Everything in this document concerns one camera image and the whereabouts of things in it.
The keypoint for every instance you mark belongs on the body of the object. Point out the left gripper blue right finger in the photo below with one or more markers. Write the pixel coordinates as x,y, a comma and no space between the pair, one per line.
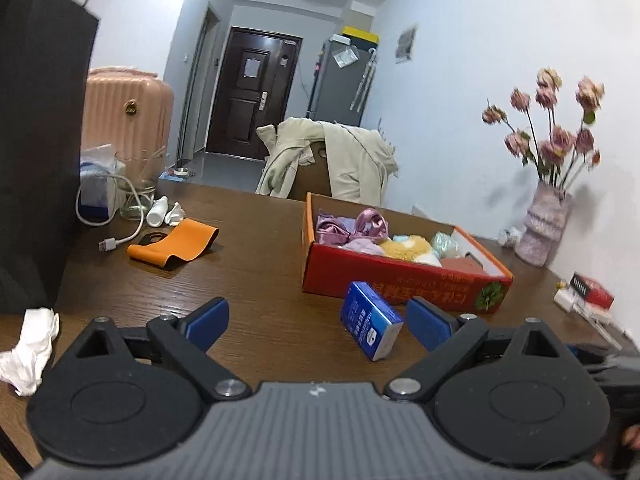
428,324

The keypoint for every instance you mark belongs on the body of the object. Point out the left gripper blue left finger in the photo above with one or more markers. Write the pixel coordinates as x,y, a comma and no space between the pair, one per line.
205,325

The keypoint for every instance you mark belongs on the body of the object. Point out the white yellow sheep plush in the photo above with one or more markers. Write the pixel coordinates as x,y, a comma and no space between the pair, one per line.
414,249

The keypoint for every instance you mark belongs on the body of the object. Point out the lilac fluffy headband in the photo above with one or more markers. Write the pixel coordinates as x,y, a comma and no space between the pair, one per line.
364,246

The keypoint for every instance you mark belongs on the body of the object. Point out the purple satin bow scrunchie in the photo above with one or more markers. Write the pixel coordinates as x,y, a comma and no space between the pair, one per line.
339,231

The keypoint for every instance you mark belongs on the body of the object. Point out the person's right hand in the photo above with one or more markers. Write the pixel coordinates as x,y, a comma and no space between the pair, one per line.
617,457

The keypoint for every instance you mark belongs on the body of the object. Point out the blue tissue pack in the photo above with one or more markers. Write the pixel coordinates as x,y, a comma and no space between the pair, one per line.
371,321

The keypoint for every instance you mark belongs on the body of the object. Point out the red cigarette pack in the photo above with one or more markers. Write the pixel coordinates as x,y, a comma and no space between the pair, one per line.
591,291

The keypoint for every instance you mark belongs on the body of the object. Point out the pale green mesh ball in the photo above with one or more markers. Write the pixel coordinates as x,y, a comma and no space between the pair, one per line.
445,246

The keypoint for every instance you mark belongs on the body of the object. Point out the white charger block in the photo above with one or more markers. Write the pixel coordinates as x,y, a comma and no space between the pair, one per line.
566,299

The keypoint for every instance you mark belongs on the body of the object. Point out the red cardboard box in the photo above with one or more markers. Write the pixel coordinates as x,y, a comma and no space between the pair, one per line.
476,282

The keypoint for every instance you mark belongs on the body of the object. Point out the small white bottle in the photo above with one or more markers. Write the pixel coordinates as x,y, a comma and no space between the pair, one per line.
157,213

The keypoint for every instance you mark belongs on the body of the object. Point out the clear glass jar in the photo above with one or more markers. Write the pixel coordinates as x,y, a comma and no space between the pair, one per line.
137,185

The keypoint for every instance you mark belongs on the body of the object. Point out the pink textured vase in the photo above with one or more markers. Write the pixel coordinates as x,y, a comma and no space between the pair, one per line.
544,224

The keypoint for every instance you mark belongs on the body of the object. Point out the beige coat on chair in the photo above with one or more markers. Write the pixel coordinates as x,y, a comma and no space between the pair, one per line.
359,161

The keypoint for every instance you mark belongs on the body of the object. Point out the wooden chair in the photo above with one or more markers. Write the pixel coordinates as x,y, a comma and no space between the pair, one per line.
312,178

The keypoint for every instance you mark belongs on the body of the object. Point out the crumpled white tissue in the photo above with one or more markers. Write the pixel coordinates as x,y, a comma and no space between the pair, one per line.
23,366

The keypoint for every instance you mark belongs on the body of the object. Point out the dried pink flower bouquet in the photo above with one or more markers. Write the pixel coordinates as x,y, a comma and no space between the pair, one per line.
559,155

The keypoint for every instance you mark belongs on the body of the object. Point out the pink hard-shell suitcase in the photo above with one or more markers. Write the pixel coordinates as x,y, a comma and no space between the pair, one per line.
130,110

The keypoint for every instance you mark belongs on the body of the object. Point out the dark brown entrance door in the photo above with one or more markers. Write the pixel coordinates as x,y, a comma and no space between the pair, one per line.
253,88

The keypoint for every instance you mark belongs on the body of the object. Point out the grey refrigerator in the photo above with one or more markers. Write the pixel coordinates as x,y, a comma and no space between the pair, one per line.
342,80

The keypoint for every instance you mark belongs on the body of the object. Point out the yellow box on fridge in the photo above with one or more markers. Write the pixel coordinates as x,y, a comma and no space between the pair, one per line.
360,35

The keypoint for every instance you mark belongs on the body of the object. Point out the black paper shopping bag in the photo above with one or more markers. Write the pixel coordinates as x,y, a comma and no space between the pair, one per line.
46,46

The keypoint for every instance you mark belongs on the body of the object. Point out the orange strap band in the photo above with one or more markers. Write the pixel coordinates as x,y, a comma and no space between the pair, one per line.
184,243

